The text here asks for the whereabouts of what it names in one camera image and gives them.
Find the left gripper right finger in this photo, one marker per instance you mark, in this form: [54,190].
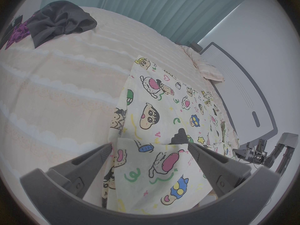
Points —
[218,170]

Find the bed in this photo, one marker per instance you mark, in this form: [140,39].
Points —
[58,90]

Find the white printed pyjama top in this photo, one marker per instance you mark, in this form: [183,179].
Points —
[164,125]

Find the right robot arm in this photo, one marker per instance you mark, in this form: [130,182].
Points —
[287,140]

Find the pile of clothes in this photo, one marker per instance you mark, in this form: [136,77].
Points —
[58,20]

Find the cream pillow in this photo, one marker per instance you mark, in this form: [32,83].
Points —
[206,67]

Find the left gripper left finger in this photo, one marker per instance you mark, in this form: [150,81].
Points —
[79,172]

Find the grey bedside table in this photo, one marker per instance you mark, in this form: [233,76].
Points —
[195,47]

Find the blue-green curtain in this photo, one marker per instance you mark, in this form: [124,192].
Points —
[152,8]

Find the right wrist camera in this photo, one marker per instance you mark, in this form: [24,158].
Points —
[250,145]

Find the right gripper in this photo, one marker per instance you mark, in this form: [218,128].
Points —
[243,155]

